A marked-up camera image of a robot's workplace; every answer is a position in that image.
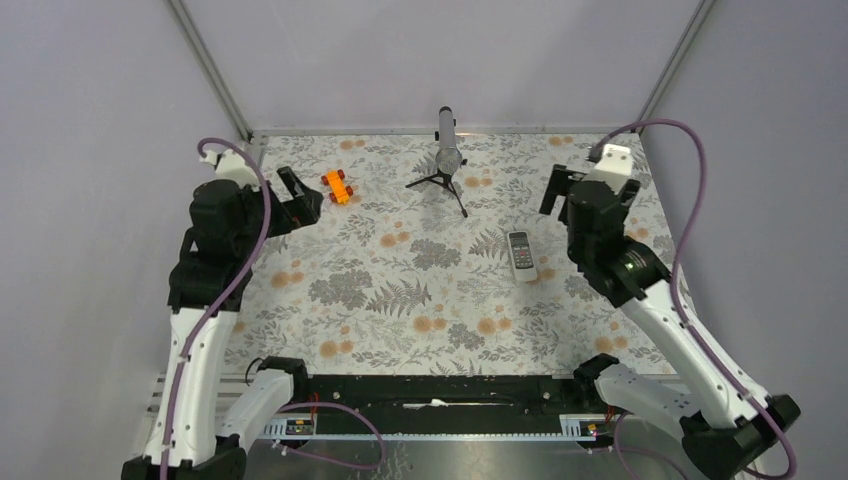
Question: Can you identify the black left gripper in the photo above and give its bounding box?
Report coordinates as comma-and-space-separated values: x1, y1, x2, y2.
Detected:
235, 165, 322, 256

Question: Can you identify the white air conditioner remote control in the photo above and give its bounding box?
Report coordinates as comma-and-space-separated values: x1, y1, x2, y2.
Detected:
506, 231, 538, 283

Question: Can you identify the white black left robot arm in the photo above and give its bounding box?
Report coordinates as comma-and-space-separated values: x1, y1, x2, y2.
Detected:
121, 166, 322, 479

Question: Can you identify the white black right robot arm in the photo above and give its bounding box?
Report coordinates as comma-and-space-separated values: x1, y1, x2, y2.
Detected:
540, 165, 800, 479

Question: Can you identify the orange toy car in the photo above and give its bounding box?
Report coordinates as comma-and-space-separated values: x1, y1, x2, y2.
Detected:
321, 170, 354, 205

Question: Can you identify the floral patterned table mat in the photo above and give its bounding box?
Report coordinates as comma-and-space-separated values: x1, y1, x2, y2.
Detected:
225, 134, 672, 375

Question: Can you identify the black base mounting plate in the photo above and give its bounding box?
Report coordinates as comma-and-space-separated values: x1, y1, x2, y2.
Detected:
293, 375, 612, 437

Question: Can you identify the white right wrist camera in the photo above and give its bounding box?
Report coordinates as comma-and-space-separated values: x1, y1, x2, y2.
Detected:
583, 143, 634, 194

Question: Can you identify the aluminium frame rail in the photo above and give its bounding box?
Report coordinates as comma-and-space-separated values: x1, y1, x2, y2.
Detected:
164, 0, 253, 141

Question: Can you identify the slotted grey cable duct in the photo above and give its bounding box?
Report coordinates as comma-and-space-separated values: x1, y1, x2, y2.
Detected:
257, 415, 615, 443

